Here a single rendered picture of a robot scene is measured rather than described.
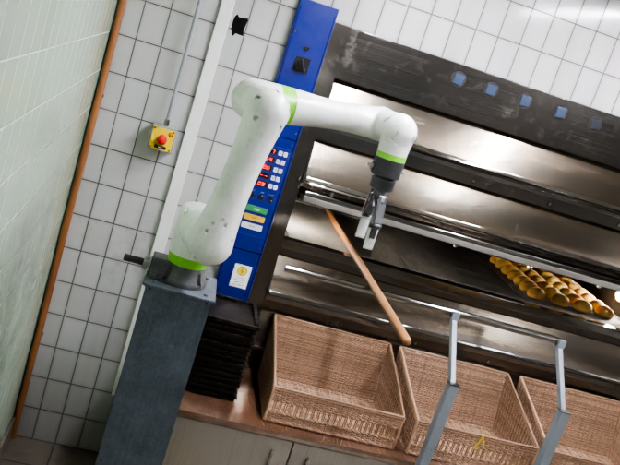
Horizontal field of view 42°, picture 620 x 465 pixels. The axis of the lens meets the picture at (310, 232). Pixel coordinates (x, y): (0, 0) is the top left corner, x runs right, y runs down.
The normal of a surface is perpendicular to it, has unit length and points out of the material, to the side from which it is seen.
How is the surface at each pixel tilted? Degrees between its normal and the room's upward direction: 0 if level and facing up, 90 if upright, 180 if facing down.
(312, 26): 90
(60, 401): 90
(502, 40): 90
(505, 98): 90
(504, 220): 70
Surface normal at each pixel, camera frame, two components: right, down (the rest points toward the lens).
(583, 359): 0.22, -0.07
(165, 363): 0.09, 0.26
